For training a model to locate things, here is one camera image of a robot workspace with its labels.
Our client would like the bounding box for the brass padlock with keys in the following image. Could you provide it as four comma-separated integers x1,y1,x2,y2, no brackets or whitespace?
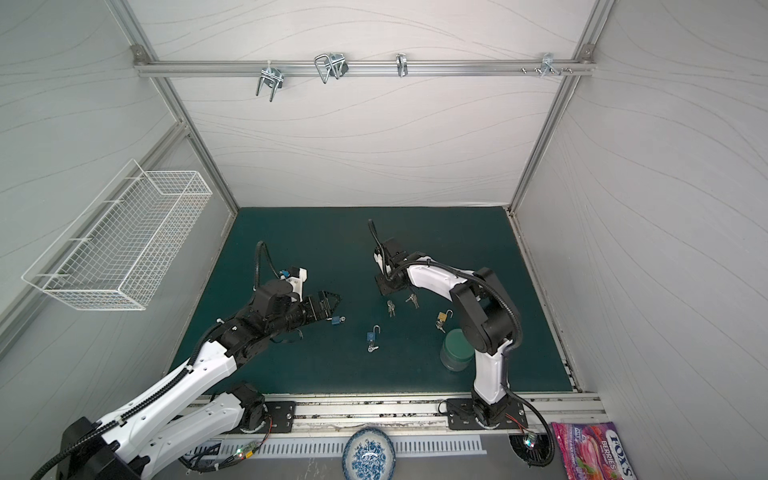
435,309,454,333

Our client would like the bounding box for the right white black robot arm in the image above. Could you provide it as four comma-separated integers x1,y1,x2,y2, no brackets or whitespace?
368,220,556,468

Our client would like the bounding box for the white wire basket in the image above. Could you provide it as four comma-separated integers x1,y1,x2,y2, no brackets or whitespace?
21,160,212,311

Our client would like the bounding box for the small metal bracket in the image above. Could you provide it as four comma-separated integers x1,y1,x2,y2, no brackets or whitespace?
395,53,408,78

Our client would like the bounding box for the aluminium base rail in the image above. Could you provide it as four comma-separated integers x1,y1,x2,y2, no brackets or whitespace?
265,392,609,437

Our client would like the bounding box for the pink Fox's candy bag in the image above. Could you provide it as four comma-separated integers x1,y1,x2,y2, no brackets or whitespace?
552,422,637,480

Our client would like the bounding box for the black round fan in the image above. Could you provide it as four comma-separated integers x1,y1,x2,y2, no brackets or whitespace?
509,432,555,467

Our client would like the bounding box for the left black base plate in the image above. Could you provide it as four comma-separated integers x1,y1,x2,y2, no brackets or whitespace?
235,401,296,434

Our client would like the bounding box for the metal U-bolt clamp middle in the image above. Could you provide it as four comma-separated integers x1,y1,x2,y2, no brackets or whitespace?
314,53,349,84

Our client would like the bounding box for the white vented cable duct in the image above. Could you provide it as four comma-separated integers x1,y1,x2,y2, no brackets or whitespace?
203,435,487,460

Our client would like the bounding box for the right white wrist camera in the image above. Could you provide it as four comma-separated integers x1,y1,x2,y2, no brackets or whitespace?
373,248,389,274

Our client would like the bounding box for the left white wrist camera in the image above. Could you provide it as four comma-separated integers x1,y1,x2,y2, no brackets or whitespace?
280,267,308,301

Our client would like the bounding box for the metal u-bolt clamp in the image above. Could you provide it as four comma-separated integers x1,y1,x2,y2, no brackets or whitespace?
314,53,349,84
256,66,284,102

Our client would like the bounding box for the blue white patterned plate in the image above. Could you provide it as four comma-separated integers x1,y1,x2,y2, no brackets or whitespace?
342,427,397,480

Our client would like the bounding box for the blue padlock with keys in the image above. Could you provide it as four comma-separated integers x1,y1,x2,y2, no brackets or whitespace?
366,325,381,353

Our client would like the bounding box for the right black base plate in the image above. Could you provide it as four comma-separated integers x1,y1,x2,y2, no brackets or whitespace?
438,397,529,431

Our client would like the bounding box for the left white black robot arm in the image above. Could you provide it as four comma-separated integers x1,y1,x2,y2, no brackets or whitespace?
33,242,341,479

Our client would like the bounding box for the metal U-bolt clamp left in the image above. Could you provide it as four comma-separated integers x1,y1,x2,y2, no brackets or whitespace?
256,66,284,102

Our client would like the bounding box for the metal bolt clamp right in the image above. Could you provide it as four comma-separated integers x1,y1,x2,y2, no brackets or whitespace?
520,53,574,78

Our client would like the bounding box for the green lidded jar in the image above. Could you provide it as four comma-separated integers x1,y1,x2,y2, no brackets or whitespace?
440,328,475,372

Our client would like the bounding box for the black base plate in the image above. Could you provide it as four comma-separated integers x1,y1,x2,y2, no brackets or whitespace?
235,401,296,434
438,397,529,431

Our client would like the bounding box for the green table mat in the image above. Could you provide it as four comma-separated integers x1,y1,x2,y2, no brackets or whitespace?
175,207,572,394

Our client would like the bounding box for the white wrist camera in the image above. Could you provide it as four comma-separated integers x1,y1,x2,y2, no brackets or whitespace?
280,267,308,301
373,248,389,274

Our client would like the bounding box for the aluminium crossbar rail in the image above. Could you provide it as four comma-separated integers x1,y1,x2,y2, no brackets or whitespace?
134,57,597,78

